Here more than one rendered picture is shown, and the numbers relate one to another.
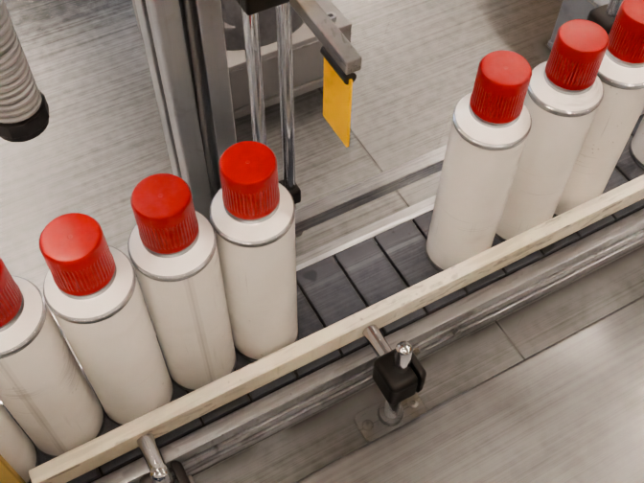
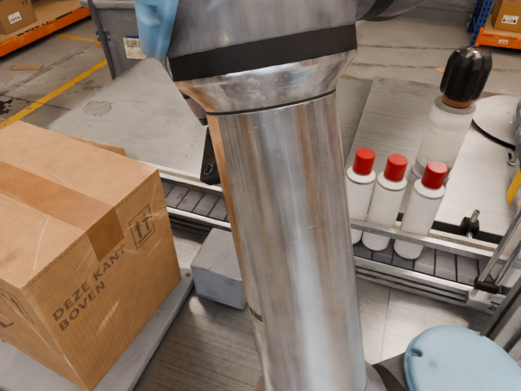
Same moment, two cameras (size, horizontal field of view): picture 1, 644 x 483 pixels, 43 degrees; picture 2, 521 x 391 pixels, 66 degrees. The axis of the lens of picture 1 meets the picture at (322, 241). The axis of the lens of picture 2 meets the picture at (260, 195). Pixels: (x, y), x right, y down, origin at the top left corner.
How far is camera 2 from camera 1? 0.93 m
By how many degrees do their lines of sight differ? 74
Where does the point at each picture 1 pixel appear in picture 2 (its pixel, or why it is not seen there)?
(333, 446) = not seen: hidden behind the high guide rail
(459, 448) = (457, 214)
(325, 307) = (473, 268)
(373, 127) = (369, 342)
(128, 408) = not seen: outside the picture
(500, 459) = (446, 205)
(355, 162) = (394, 333)
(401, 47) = not seen: hidden behind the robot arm
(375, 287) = (448, 261)
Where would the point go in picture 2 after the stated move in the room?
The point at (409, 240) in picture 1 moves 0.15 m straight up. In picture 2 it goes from (420, 264) to (445, 206)
